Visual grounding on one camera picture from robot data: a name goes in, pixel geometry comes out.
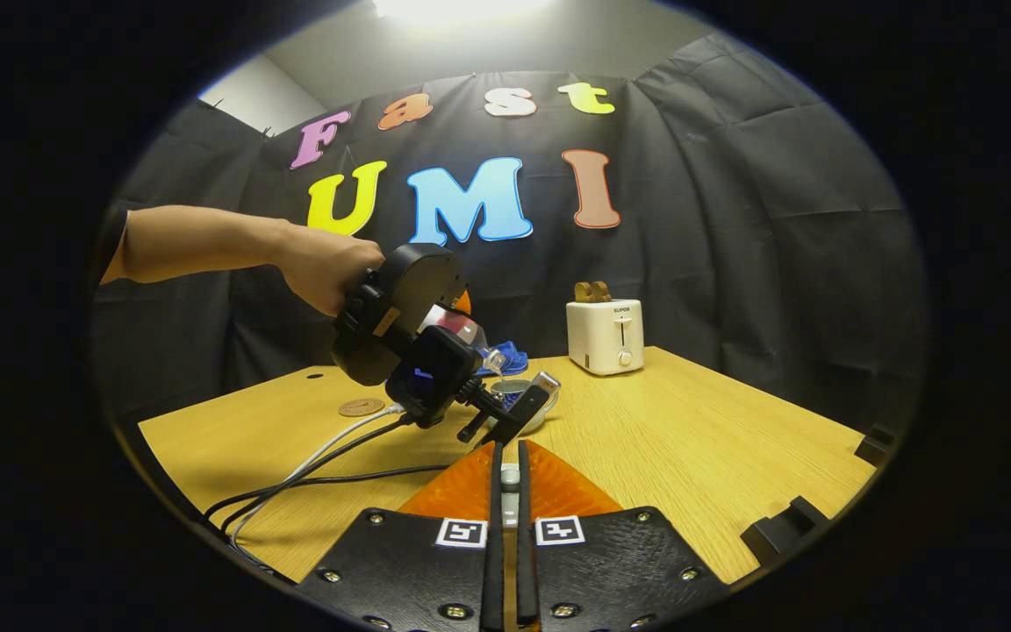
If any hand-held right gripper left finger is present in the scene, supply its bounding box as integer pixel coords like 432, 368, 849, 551
295, 439, 506, 632

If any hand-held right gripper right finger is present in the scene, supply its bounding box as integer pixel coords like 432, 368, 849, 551
517, 439, 728, 632

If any clear plastic water bottle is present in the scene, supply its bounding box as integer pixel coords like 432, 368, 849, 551
418, 307, 508, 377

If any blue folded towel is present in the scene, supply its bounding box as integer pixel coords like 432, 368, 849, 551
475, 341, 530, 378

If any cream white toaster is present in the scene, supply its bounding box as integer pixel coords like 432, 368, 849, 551
566, 298, 645, 377

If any black backdrop cloth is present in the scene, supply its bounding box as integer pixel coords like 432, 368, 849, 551
91, 33, 926, 431

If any ceiling light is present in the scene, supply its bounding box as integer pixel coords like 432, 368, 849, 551
372, 0, 555, 23

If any white cable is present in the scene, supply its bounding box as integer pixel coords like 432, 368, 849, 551
229, 402, 407, 580

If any black bracket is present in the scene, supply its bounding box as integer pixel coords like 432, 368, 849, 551
854, 424, 897, 468
741, 496, 831, 567

